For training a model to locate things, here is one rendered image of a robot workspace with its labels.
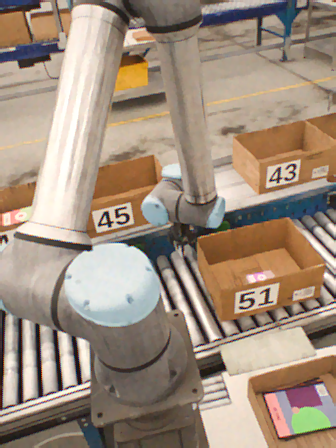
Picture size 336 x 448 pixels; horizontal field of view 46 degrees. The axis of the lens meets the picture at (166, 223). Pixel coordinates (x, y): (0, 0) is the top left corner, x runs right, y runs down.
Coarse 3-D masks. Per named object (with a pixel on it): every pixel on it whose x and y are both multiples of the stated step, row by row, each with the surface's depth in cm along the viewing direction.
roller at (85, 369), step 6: (78, 342) 145; (84, 342) 144; (78, 348) 143; (84, 348) 142; (78, 354) 142; (84, 354) 140; (84, 360) 138; (84, 366) 136; (90, 366) 136; (84, 372) 134; (90, 372) 134; (84, 378) 133; (90, 378) 132
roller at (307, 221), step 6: (306, 216) 188; (306, 222) 186; (312, 222) 184; (312, 228) 182; (318, 228) 180; (318, 234) 178; (324, 234) 177; (318, 240) 179; (324, 240) 175; (330, 240) 173; (324, 246) 175; (330, 246) 172; (330, 252) 171
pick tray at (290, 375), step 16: (288, 368) 118; (304, 368) 120; (320, 368) 122; (256, 384) 119; (272, 384) 121; (288, 384) 123; (256, 400) 111; (256, 416) 116; (272, 432) 113; (320, 432) 111
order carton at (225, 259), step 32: (256, 224) 160; (288, 224) 162; (224, 256) 166; (256, 256) 168; (288, 256) 167; (320, 256) 143; (224, 288) 156; (288, 288) 142; (320, 288) 147; (224, 320) 144
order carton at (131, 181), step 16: (128, 160) 185; (144, 160) 187; (112, 176) 187; (128, 176) 190; (144, 176) 192; (160, 176) 185; (96, 192) 189; (112, 192) 192; (128, 192) 194; (144, 192) 163; (96, 208) 160; (144, 224) 172
